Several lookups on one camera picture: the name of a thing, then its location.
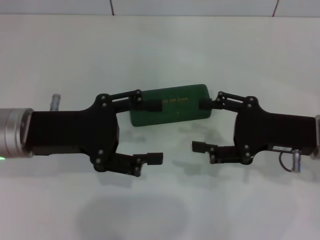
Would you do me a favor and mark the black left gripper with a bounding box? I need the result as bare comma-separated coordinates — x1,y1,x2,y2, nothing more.
26,93,121,173

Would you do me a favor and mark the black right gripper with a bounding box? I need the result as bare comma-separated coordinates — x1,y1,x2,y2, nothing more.
191,90,320,166

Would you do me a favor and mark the green glasses case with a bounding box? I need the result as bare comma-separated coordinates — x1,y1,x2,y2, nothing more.
129,83,213,128

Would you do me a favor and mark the right gripper cable with plug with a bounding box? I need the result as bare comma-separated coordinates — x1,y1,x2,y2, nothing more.
279,148,303,174

